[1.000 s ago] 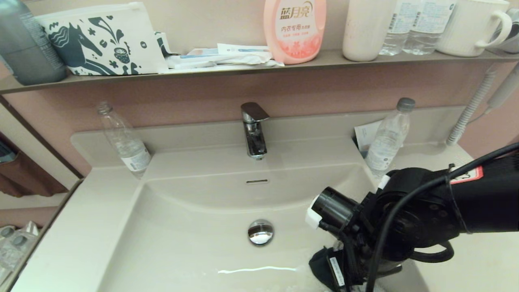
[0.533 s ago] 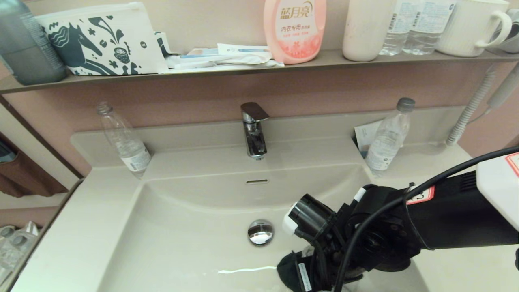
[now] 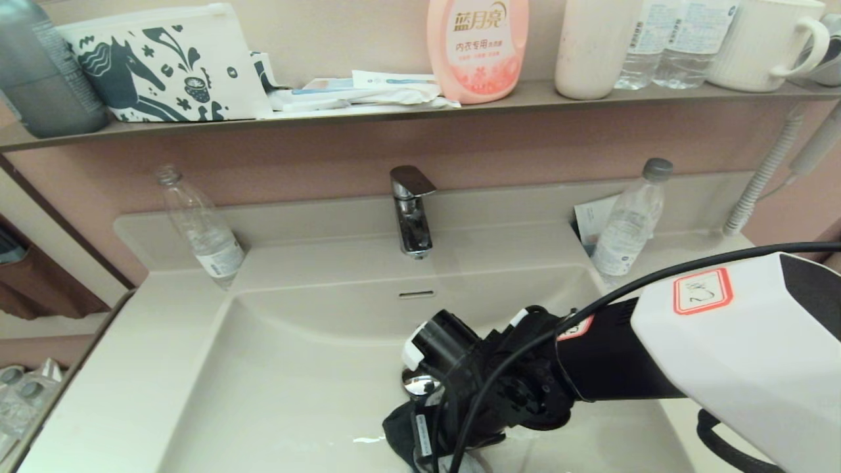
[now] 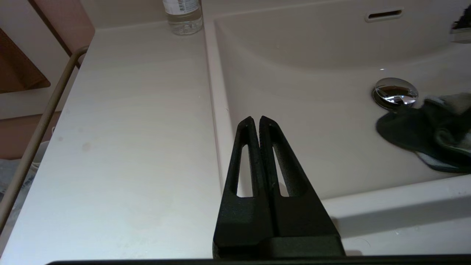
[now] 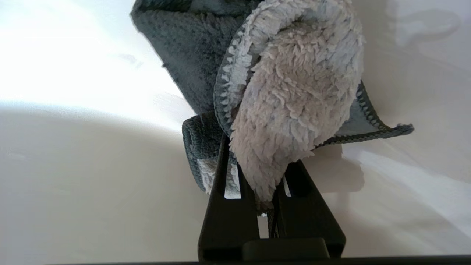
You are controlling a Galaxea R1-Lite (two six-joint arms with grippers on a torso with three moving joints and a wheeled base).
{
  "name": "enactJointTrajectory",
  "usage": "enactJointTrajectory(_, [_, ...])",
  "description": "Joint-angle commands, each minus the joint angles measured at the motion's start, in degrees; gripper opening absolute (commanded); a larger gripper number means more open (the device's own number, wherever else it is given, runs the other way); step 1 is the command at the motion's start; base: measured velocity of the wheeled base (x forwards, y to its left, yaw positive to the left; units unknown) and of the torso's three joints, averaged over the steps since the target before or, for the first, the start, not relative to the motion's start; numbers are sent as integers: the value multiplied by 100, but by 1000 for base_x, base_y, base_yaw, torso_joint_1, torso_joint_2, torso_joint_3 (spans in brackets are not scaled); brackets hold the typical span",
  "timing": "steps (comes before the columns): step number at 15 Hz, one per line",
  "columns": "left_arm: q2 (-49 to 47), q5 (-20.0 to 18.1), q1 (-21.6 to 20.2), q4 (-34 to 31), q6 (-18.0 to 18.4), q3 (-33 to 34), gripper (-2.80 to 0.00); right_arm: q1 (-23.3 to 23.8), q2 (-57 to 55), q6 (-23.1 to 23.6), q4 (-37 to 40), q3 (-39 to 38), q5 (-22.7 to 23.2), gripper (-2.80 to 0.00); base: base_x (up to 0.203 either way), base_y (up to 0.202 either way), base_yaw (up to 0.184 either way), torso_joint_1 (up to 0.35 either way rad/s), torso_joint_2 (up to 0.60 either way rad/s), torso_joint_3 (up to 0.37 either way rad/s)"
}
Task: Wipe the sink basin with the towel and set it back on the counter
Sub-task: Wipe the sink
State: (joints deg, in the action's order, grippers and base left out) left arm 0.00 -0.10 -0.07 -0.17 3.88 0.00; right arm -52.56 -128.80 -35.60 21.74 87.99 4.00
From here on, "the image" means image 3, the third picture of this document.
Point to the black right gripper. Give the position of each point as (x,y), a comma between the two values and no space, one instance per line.
(441,420)

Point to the grey microfibre cleaning cloth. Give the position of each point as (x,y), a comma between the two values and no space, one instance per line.
(470,464)

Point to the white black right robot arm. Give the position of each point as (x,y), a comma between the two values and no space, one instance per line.
(723,341)

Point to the cream sink basin countertop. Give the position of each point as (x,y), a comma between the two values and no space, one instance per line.
(263,394)

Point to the chrome faucet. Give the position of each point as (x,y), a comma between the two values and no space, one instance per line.
(414,230)

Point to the chrome drain stopper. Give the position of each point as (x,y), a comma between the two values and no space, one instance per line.
(415,384)

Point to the white paper card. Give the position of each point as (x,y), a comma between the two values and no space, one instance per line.
(591,217)

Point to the clear bottle with grey cap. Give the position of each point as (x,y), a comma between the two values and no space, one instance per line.
(624,230)

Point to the clear uncapped plastic bottle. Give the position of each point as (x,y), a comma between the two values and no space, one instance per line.
(209,246)

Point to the white sachet packet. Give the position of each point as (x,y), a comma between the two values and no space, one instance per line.
(368,100)

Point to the white blue-striped packet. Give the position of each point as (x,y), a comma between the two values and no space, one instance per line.
(394,81)

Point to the pink detergent bottle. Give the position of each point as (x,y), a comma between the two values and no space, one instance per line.
(476,59)

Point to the cream tumbler cup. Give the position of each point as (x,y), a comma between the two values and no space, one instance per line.
(591,52)

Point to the clear labelled water bottle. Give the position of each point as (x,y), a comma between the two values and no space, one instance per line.
(691,52)
(637,66)

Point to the clear plastic wrapped packs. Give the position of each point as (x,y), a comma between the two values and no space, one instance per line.
(26,401)

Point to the brown hanging cloth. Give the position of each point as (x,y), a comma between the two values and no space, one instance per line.
(46,289)

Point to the white pouch with horse print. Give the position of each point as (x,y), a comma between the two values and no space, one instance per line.
(164,66)

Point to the white ribbed mug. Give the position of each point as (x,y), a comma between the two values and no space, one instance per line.
(757,46)

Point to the grey plastic bottle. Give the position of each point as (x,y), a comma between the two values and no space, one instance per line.
(46,79)

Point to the grey hair dryer head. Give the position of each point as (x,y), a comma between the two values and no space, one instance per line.
(832,59)

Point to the brown wall shelf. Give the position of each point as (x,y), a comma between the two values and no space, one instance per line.
(394,117)

